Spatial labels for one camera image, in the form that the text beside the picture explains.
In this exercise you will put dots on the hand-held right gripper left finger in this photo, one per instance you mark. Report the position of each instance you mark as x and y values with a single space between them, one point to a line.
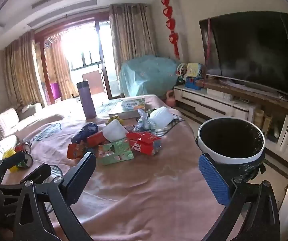
80 178

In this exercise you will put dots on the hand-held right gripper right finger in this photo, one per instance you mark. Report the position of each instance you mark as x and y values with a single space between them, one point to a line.
214 180

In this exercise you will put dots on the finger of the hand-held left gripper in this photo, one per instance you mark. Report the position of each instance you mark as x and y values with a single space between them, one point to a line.
15 159
37 173

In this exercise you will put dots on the white trash bin black liner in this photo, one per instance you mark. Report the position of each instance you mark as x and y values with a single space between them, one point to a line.
231 140

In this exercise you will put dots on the metal drink can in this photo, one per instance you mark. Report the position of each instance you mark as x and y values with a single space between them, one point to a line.
26 160

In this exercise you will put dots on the orange small box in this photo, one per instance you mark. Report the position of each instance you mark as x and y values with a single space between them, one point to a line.
76 150

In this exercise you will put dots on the light pink sofa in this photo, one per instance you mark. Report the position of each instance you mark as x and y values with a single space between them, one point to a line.
6 123

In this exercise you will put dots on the red small box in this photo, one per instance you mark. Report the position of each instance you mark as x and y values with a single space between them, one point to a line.
95 138

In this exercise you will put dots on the green tissue box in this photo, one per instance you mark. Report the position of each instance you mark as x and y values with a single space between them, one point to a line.
115 152

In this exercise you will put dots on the dark blue packet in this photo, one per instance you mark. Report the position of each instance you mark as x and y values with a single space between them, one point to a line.
85 131

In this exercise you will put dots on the red snack packet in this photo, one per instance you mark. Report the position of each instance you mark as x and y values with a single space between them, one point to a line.
145 143

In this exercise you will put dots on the white tv cabinet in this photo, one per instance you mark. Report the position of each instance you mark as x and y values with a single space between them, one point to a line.
216 105

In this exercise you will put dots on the purple thermos bottle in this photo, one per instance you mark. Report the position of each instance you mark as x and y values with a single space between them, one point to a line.
86 99

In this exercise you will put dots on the purple storage box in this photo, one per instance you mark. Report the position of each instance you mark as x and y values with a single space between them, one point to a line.
55 90

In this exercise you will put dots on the thick book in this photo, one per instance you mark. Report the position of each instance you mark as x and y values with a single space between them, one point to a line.
127 108

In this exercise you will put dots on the silver crumpled wrapper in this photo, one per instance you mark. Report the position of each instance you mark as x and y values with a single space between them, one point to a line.
144 120

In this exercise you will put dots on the beige curtain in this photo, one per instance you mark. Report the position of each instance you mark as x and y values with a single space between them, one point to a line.
21 72
131 35

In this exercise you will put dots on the pink plastic jug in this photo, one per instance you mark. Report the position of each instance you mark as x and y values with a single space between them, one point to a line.
170 98

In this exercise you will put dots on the colourful toy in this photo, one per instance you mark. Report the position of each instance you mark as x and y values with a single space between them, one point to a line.
192 75

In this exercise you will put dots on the glass balcony door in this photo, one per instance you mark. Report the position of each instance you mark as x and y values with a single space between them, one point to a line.
83 60

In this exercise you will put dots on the cyan cloth cover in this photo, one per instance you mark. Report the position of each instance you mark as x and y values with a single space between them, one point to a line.
146 75

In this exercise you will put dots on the black television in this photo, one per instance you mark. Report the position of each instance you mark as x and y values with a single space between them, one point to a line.
251 50

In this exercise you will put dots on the red hanging decoration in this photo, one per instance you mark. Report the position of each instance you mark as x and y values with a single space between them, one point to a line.
170 22

